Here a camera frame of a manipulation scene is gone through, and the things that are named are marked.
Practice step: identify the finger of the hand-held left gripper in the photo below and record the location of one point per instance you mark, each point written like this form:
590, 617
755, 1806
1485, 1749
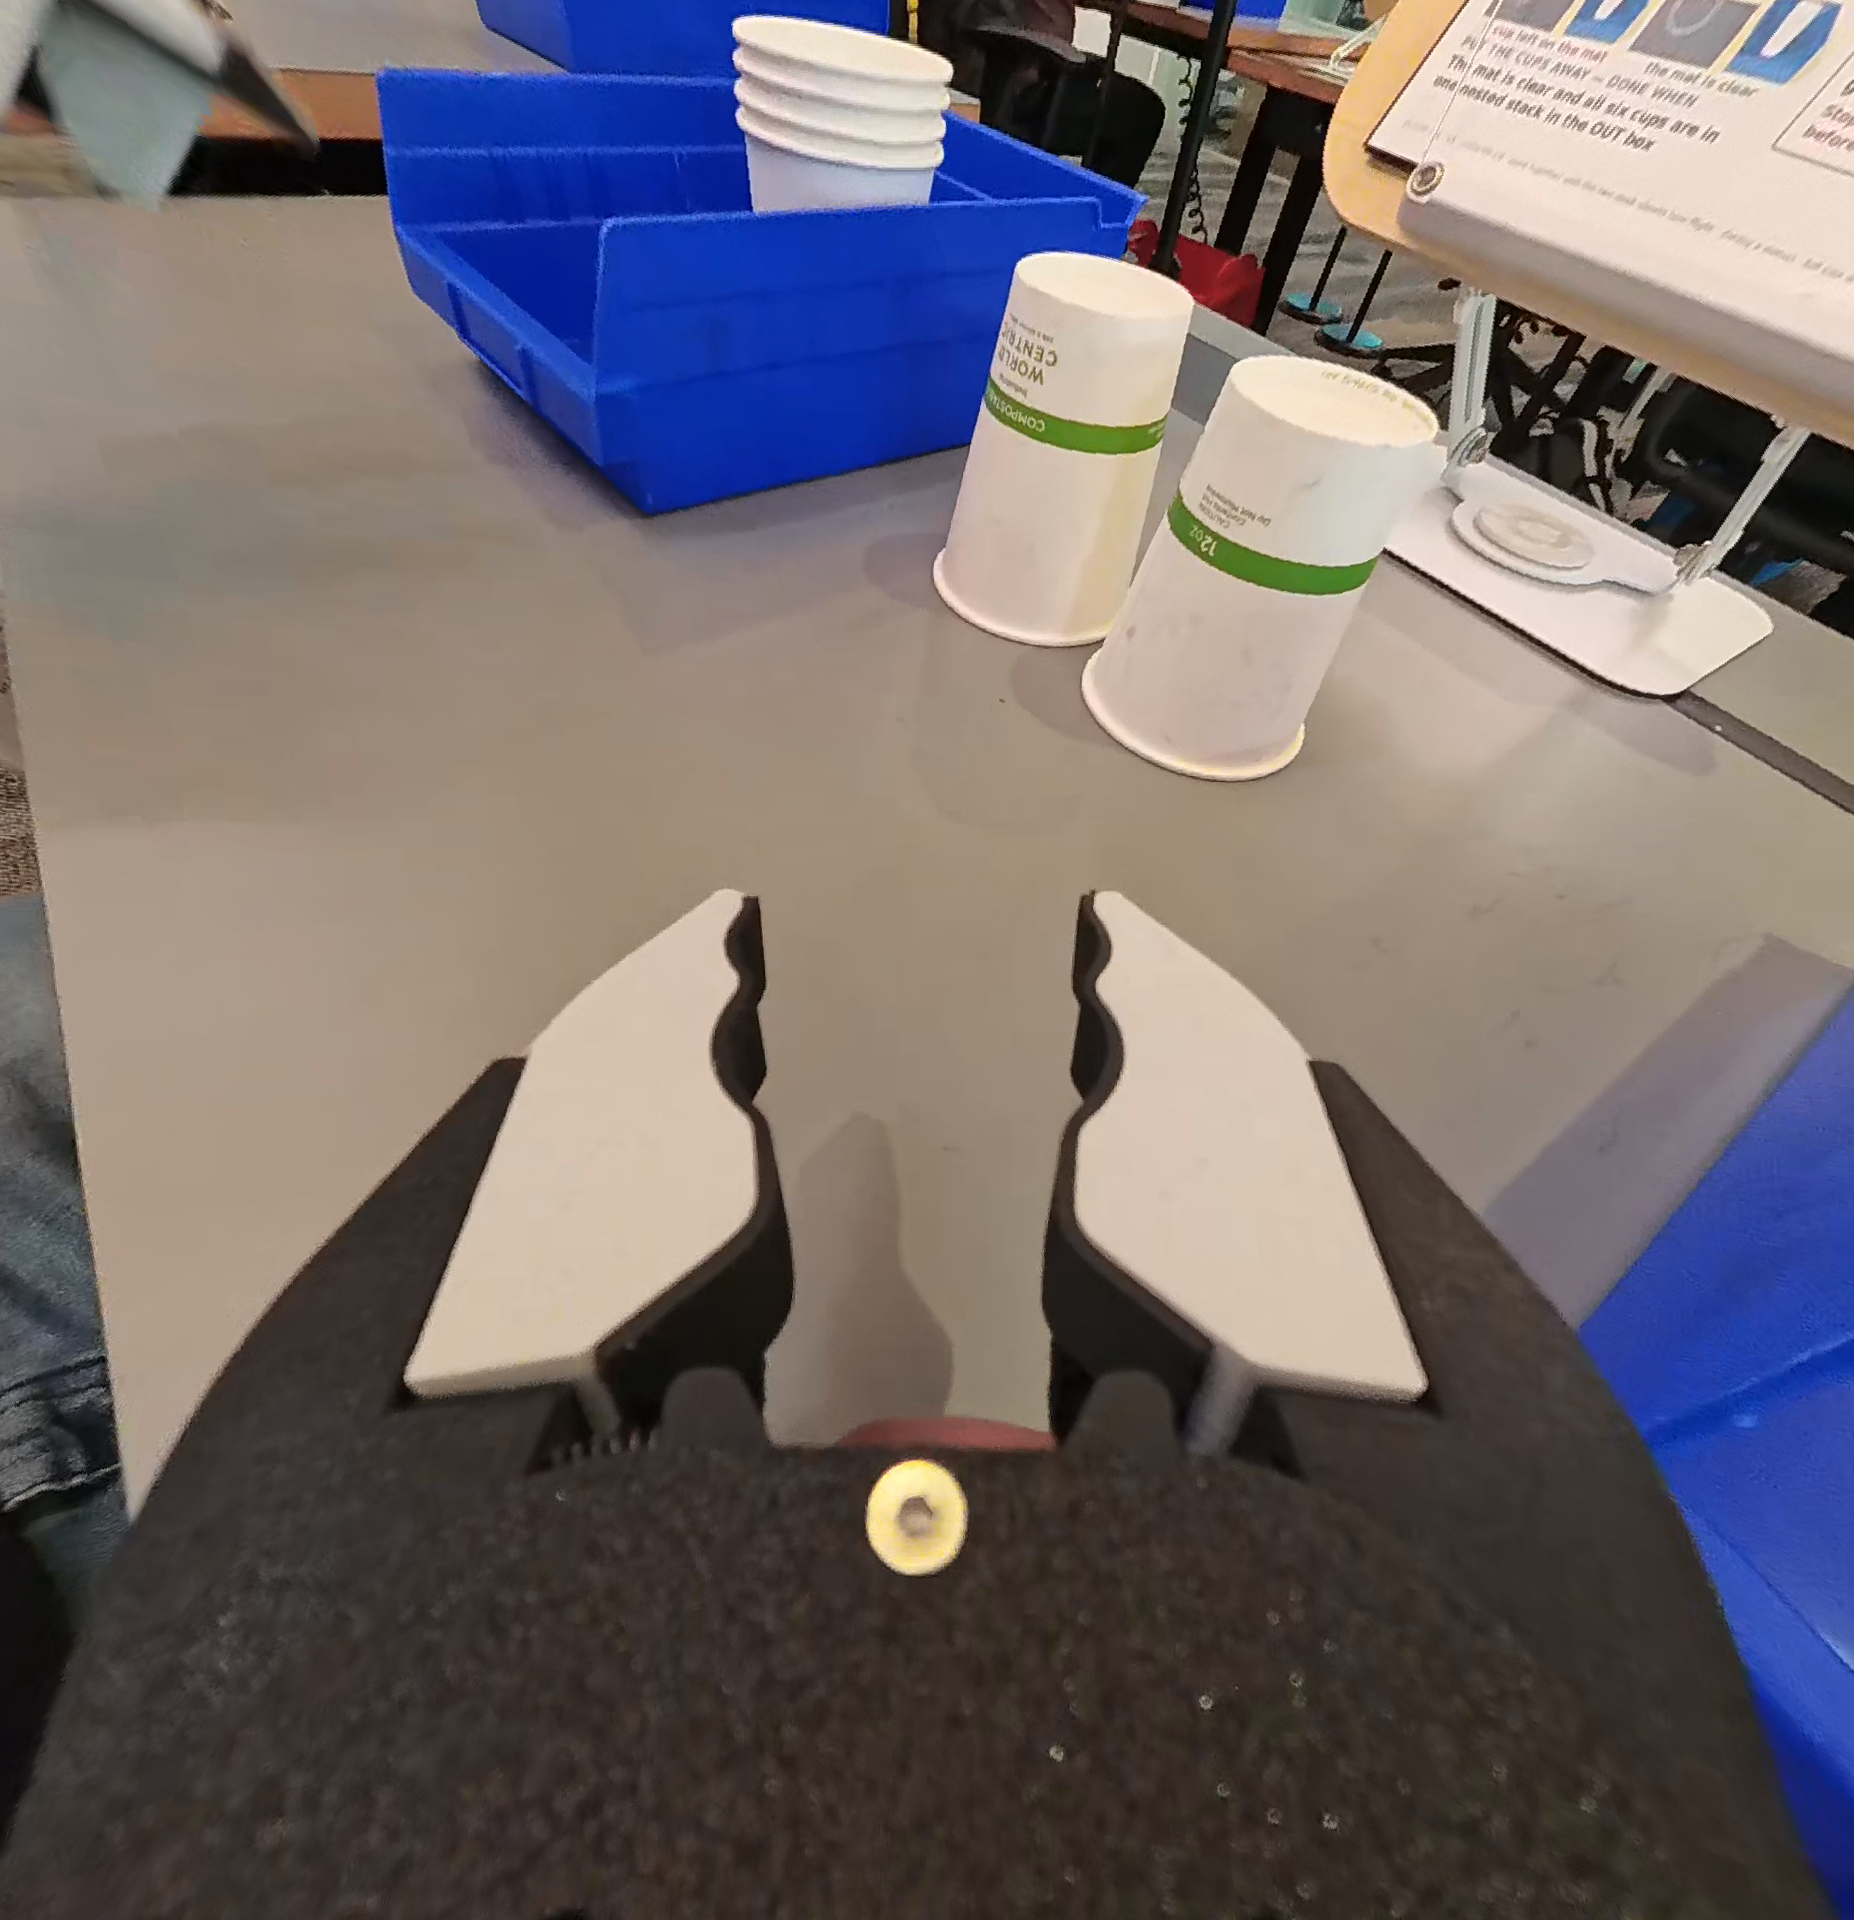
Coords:
118, 91

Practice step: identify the red storage box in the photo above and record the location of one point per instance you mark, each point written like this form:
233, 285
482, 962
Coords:
1212, 278

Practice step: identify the blue plastic bin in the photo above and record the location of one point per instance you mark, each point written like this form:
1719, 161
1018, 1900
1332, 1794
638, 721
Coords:
643, 30
719, 377
1766, 1351

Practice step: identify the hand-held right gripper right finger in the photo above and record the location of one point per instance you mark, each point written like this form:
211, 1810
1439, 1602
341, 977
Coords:
1229, 1201

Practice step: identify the white instruction sheet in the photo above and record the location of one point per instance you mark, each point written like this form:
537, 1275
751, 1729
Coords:
1617, 119

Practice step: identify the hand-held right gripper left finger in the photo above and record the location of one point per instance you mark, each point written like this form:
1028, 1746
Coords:
597, 1201

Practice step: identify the wooden sign board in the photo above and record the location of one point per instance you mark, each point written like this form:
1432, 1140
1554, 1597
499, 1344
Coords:
1357, 166

